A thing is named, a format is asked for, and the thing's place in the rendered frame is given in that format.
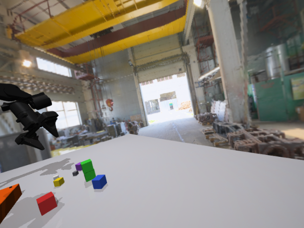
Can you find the yellow cube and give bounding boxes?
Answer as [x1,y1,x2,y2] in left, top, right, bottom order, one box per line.
[53,177,65,187]

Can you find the green block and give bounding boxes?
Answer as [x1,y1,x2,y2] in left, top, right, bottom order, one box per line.
[80,159,93,174]
[84,169,96,182]

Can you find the purple block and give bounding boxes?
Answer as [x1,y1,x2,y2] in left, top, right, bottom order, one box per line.
[75,162,82,171]

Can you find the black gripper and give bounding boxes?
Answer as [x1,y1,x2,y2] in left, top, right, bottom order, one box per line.
[14,110,59,150]

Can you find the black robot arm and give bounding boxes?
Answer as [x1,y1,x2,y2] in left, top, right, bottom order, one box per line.
[0,83,52,117]

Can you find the blue cube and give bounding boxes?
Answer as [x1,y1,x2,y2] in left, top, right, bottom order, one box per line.
[92,175,107,189]

